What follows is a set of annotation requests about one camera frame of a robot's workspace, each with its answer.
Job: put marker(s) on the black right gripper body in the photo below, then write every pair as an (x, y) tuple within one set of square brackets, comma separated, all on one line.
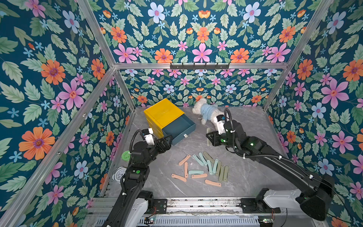
[(213, 138)]

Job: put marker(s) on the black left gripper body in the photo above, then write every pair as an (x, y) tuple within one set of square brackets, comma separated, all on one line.
[(152, 152)]

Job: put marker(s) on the olive knife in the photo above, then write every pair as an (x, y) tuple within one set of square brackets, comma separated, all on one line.
[(218, 168), (225, 174), (221, 174), (208, 157), (209, 130)]

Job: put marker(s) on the teal drawer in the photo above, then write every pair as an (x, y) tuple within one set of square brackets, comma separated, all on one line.
[(179, 129)]

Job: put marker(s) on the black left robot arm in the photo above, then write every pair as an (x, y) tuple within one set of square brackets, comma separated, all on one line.
[(133, 202)]

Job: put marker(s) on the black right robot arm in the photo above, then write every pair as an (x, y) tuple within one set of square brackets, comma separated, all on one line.
[(313, 194)]

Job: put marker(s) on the yellow drawer cabinet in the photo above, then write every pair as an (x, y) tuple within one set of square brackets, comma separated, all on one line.
[(161, 115)]

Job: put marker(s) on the green lidded small jar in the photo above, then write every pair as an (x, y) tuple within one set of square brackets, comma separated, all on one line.
[(126, 156)]

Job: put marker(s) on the white round timer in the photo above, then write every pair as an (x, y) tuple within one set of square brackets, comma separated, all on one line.
[(119, 173)]

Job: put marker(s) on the white teddy bear blue shirt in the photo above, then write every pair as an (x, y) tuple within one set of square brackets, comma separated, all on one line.
[(208, 112)]

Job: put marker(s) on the mint knife right slanted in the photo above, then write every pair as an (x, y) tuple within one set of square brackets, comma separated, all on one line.
[(215, 165)]

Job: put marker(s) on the mint knife centre upright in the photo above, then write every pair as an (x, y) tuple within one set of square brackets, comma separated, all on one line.
[(210, 167)]

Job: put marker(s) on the pink knife far left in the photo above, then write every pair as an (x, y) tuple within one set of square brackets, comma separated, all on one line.
[(179, 177)]

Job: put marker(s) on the mint knife upper left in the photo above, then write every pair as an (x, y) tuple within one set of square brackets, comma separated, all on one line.
[(198, 160)]

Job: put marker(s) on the pink knife bottom right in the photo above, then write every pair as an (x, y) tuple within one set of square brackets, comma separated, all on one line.
[(212, 183)]

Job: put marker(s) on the mint knife horizontal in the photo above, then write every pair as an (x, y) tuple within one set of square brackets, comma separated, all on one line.
[(195, 172)]

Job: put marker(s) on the pink knife middle bottom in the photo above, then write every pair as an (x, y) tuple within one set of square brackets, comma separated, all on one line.
[(198, 176)]

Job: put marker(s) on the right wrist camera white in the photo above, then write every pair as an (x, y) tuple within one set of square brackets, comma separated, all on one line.
[(220, 121)]

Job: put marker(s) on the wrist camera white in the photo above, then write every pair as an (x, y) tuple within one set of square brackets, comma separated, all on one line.
[(148, 136), (220, 121)]

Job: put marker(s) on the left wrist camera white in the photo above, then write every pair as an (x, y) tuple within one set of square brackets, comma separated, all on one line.
[(148, 136)]

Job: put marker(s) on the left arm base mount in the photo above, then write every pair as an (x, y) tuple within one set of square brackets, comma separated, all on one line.
[(155, 205)]

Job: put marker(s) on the black hook rail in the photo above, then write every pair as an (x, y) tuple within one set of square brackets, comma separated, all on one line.
[(199, 66)]

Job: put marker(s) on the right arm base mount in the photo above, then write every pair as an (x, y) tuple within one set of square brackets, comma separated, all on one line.
[(257, 204)]

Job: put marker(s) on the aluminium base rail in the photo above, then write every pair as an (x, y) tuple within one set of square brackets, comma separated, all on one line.
[(222, 212)]

